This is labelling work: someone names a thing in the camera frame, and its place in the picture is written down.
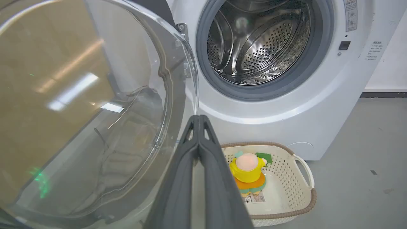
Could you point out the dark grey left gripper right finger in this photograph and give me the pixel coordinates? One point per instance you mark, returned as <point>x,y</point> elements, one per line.
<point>219,190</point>

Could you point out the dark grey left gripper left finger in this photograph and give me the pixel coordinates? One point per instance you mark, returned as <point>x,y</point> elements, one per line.
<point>178,190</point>

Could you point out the transparent washing machine door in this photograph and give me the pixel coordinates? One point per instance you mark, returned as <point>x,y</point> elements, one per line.
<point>79,105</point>

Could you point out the white front-load washing machine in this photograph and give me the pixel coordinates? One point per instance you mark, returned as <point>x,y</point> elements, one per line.
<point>318,111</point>

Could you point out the metal door hinge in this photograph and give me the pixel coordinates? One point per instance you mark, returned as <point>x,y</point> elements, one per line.
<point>182,30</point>

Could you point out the black door latch slot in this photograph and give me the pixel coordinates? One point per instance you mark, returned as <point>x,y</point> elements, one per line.
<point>344,45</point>

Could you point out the yellow and orange doll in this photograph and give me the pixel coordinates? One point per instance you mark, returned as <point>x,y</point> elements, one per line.
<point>247,173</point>

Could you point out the printed paper label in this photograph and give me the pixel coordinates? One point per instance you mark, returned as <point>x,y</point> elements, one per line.
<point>254,198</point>

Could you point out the white perforated laundry basket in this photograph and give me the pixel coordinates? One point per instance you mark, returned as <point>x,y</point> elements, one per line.
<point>286,187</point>

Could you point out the stainless steel washer drum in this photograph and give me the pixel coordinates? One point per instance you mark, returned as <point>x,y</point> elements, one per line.
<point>257,41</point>

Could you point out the white warning label sticker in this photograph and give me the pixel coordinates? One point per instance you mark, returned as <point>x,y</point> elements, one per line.
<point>351,14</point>

